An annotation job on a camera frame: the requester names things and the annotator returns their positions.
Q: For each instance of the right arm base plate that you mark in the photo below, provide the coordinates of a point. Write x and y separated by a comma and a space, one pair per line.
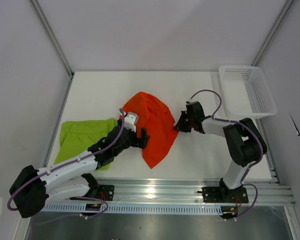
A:
213, 194

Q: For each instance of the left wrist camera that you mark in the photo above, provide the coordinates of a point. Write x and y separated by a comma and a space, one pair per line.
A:
130, 121

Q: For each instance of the slotted cable duct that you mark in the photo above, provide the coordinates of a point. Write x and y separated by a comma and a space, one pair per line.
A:
126, 208

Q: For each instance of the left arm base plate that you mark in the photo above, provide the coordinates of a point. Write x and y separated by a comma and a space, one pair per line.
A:
104, 192

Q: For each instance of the white plastic basket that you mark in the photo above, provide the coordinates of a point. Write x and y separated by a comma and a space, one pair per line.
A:
246, 92

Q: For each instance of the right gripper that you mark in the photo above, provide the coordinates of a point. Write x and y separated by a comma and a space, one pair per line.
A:
179, 126

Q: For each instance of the lime green shorts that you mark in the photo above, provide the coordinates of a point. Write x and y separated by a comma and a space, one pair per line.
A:
77, 136

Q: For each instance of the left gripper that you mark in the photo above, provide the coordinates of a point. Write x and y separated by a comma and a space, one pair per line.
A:
139, 142

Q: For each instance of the aluminium mounting rail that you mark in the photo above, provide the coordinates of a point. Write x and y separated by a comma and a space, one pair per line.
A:
186, 192

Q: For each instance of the orange shorts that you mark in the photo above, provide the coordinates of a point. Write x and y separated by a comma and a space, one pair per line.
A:
156, 117

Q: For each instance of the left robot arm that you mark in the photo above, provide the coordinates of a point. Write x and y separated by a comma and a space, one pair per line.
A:
34, 188

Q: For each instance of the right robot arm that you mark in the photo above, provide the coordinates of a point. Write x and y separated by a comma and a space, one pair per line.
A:
245, 145

